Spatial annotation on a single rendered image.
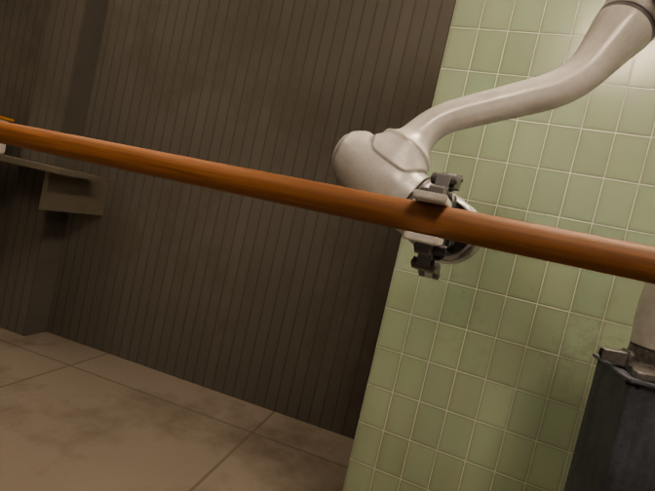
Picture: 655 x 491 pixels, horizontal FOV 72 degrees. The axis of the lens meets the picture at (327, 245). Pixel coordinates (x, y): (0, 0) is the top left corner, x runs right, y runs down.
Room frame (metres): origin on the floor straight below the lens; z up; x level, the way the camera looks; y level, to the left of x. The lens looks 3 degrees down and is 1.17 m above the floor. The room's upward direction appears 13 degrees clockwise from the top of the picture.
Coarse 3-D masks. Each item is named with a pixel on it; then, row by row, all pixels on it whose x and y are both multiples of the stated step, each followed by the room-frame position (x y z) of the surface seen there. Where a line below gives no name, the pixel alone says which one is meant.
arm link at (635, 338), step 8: (648, 288) 0.95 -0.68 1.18; (640, 296) 0.97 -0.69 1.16; (648, 296) 0.94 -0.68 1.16; (640, 304) 0.96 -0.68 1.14; (648, 304) 0.93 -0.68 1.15; (640, 312) 0.95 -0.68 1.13; (648, 312) 0.93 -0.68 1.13; (640, 320) 0.95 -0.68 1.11; (648, 320) 0.93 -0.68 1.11; (640, 328) 0.94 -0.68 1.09; (648, 328) 0.92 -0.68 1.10; (632, 336) 0.97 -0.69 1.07; (640, 336) 0.94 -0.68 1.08; (648, 336) 0.92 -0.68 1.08; (640, 344) 0.93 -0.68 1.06; (648, 344) 0.92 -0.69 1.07
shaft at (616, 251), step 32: (0, 128) 0.60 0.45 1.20; (32, 128) 0.59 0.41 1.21; (96, 160) 0.54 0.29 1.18; (128, 160) 0.53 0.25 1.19; (160, 160) 0.51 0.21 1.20; (192, 160) 0.50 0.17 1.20; (256, 192) 0.47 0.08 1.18; (288, 192) 0.46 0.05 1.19; (320, 192) 0.45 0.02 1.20; (352, 192) 0.44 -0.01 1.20; (384, 224) 0.43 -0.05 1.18; (416, 224) 0.42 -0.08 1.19; (448, 224) 0.41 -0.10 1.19; (480, 224) 0.40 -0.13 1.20; (512, 224) 0.39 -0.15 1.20; (544, 256) 0.39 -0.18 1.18; (576, 256) 0.37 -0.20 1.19; (608, 256) 0.37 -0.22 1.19; (640, 256) 0.36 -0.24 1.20
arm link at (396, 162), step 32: (608, 32) 0.76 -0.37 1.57; (640, 32) 0.76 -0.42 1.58; (576, 64) 0.76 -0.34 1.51; (608, 64) 0.76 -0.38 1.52; (480, 96) 0.77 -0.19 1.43; (512, 96) 0.76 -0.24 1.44; (544, 96) 0.76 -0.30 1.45; (576, 96) 0.77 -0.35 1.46; (416, 128) 0.76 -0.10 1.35; (448, 128) 0.77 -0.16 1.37; (352, 160) 0.74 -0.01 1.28; (384, 160) 0.73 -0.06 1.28; (416, 160) 0.73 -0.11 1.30; (384, 192) 0.72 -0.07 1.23
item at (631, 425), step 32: (608, 384) 0.97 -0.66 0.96; (640, 384) 0.86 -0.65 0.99; (608, 416) 0.93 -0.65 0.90; (640, 416) 0.86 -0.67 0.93; (576, 448) 1.05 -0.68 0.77; (608, 448) 0.89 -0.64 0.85; (640, 448) 0.86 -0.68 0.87; (576, 480) 1.00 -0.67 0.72; (608, 480) 0.87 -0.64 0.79; (640, 480) 0.85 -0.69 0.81
